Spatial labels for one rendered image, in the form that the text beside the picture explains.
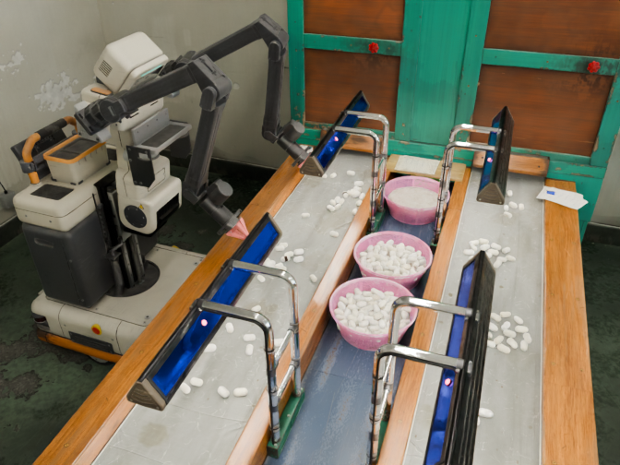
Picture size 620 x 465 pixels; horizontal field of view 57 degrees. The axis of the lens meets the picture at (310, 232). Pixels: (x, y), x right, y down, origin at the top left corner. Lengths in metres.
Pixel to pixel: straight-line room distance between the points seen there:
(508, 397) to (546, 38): 1.37
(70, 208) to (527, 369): 1.71
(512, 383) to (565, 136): 1.21
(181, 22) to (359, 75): 1.63
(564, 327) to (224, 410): 0.98
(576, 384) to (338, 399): 0.62
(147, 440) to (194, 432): 0.11
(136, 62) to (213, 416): 1.19
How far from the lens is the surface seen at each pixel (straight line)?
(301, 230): 2.12
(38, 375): 2.86
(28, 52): 3.79
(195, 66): 1.71
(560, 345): 1.76
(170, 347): 1.18
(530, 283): 1.99
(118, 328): 2.54
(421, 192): 2.40
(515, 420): 1.57
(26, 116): 3.80
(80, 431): 1.55
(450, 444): 1.02
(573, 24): 2.40
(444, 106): 2.51
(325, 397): 1.62
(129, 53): 2.10
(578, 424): 1.58
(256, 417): 1.47
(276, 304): 1.80
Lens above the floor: 1.92
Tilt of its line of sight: 34 degrees down
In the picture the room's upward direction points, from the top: 1 degrees counter-clockwise
